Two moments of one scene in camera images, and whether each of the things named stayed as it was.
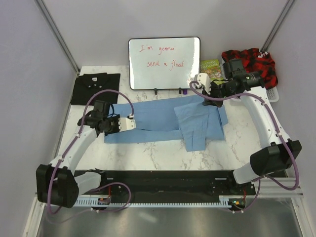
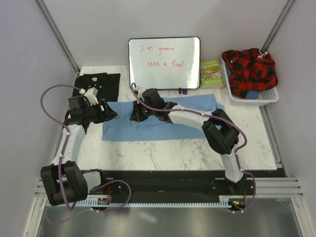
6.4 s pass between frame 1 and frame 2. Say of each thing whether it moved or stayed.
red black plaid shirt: stayed
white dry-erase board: stayed
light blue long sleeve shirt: moved
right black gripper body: moved
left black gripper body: moved
